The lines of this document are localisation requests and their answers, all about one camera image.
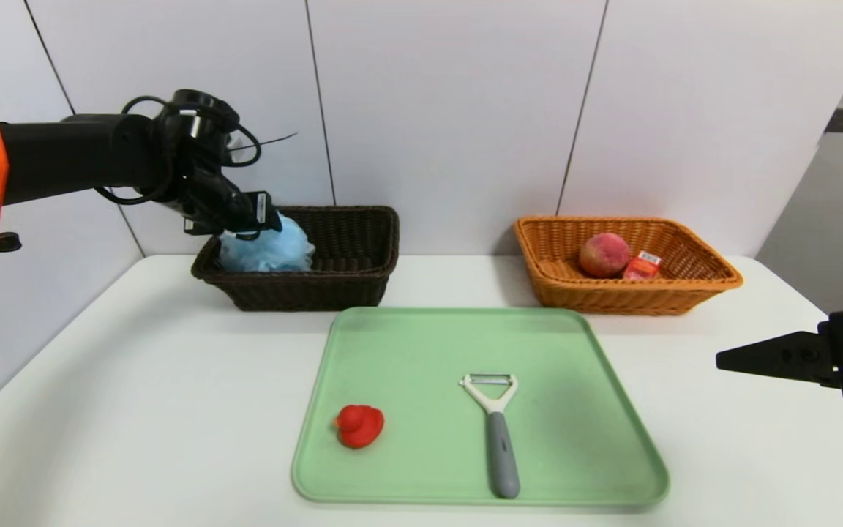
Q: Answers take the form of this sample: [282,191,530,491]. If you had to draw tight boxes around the red drink carton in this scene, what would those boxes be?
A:
[623,250,662,281]

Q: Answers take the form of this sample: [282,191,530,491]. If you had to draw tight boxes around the pink yellow peach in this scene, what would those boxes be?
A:
[578,233,632,279]

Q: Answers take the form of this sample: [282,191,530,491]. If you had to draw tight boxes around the white peeler with grey handle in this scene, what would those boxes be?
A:
[460,373,521,499]

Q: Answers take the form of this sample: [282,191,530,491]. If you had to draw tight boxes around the light blue bath loofah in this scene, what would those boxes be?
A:
[218,212,316,274]

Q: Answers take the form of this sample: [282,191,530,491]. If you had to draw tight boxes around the orange wicker basket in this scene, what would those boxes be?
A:
[514,216,743,316]

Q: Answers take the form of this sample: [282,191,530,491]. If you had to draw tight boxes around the dark brown wicker basket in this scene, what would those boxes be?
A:
[191,206,400,313]

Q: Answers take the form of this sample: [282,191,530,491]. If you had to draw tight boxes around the light green plastic tray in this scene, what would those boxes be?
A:
[292,307,670,507]

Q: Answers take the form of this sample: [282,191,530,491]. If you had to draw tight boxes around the red rubber duck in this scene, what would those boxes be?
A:
[334,404,386,449]

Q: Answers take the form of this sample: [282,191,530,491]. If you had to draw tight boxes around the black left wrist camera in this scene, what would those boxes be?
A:
[165,89,241,147]

